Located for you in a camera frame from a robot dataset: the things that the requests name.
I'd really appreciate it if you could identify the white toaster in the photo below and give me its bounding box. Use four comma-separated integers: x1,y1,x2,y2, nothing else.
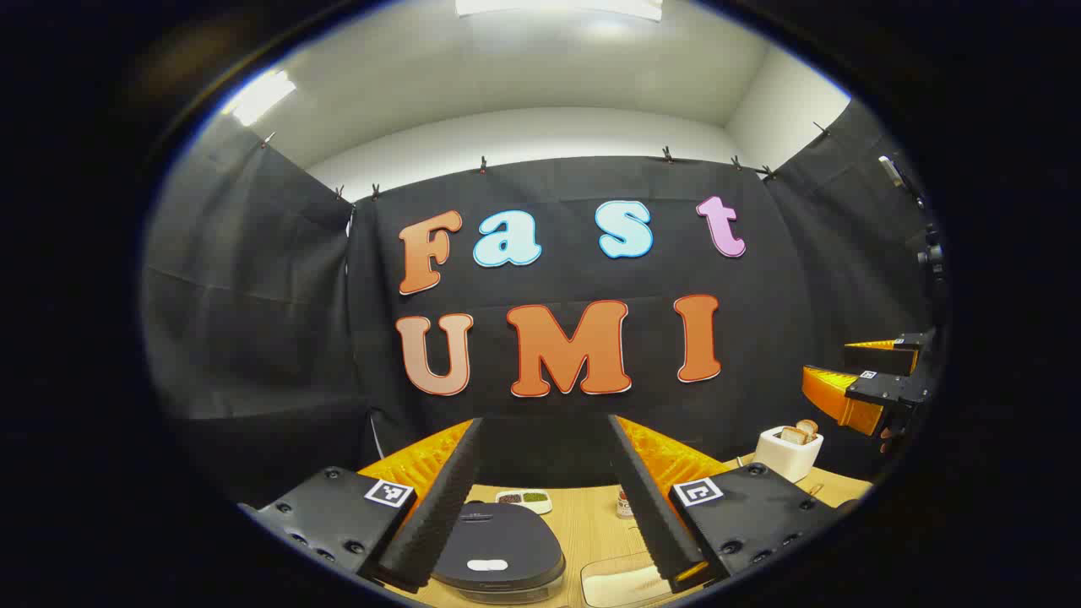
754,425,824,483

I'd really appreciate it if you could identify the long ceiling light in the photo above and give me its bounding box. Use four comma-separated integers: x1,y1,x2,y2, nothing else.
454,0,665,23

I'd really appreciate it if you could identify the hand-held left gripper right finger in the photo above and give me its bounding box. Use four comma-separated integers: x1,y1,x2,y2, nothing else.
608,414,847,594

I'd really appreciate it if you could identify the white divided seasoning dish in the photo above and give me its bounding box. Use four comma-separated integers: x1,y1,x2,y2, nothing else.
495,490,553,515

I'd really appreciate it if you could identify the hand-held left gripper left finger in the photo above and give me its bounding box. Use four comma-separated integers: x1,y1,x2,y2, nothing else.
239,418,485,594

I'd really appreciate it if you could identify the black backdrop cloth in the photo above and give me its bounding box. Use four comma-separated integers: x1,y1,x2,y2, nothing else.
142,100,947,508

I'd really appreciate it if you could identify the clear glass container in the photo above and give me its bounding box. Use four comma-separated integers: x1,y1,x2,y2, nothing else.
581,551,676,608

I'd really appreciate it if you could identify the dark grey rice cooker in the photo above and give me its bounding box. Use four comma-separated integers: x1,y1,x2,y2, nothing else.
431,501,567,605

